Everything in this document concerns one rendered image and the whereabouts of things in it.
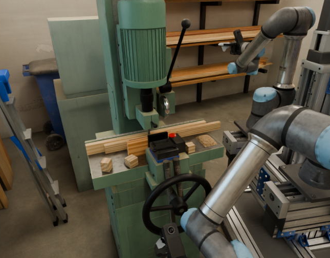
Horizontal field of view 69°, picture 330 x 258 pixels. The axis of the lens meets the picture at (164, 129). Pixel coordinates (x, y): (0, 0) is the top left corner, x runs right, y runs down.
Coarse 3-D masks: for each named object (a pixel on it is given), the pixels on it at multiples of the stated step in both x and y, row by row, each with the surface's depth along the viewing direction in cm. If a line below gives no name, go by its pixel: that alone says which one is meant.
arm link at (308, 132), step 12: (300, 108) 63; (288, 120) 62; (300, 120) 60; (312, 120) 58; (324, 120) 57; (288, 132) 61; (300, 132) 59; (312, 132) 57; (324, 132) 55; (288, 144) 63; (300, 144) 59; (312, 144) 57; (324, 144) 54; (312, 156) 58; (324, 156) 55
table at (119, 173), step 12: (96, 156) 107; (108, 156) 107; (120, 156) 106; (144, 156) 106; (192, 156) 107; (204, 156) 110; (216, 156) 113; (96, 168) 99; (120, 168) 98; (132, 168) 98; (144, 168) 100; (96, 180) 94; (108, 180) 96; (120, 180) 98; (132, 180) 101
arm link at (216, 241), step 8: (216, 232) 66; (208, 240) 64; (216, 240) 64; (224, 240) 64; (208, 248) 63; (216, 248) 62; (224, 248) 61; (232, 248) 61; (240, 248) 60; (208, 256) 63; (216, 256) 61; (224, 256) 60; (232, 256) 59; (240, 256) 59; (248, 256) 59
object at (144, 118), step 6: (138, 108) 111; (138, 114) 111; (144, 114) 104; (150, 114) 104; (156, 114) 105; (138, 120) 113; (144, 120) 104; (150, 120) 105; (156, 120) 106; (144, 126) 105; (150, 126) 106
